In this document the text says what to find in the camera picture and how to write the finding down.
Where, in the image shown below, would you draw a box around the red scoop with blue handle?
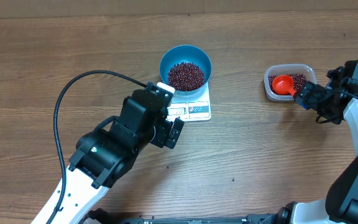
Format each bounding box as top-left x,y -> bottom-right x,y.
271,77 -> 307,102

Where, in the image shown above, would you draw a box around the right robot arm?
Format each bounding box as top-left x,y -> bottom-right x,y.
245,60 -> 358,223

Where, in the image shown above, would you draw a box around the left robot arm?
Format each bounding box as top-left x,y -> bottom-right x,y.
33,88 -> 184,223

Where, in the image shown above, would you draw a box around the white digital kitchen scale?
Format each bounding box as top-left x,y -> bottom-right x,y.
167,83 -> 211,122

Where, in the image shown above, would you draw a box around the red beans in bowl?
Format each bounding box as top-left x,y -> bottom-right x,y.
168,62 -> 205,91

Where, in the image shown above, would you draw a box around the blue round bowl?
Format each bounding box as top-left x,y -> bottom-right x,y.
159,45 -> 213,85

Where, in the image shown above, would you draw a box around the clear plastic food container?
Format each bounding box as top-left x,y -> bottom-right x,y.
264,63 -> 317,102

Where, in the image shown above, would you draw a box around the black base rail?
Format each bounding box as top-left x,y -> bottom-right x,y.
80,208 -> 277,224

